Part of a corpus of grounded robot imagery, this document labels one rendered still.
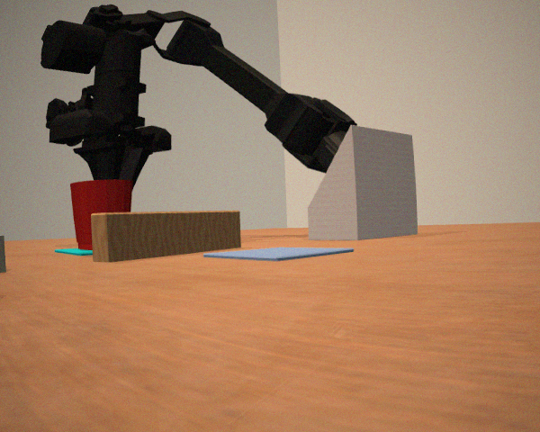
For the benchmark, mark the red cup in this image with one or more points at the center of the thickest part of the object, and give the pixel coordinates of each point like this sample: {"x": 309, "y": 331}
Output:
{"x": 96, "y": 196}

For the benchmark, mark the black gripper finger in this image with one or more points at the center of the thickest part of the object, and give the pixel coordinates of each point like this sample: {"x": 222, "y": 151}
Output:
{"x": 133, "y": 161}
{"x": 104, "y": 160}

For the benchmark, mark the brown wooden block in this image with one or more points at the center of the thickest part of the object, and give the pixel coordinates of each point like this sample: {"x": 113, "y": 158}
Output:
{"x": 120, "y": 236}

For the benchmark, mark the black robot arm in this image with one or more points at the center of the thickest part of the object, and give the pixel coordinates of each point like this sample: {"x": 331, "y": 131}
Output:
{"x": 311, "y": 129}

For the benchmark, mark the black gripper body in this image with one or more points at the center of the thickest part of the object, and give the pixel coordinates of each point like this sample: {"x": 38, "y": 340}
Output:
{"x": 115, "y": 111}

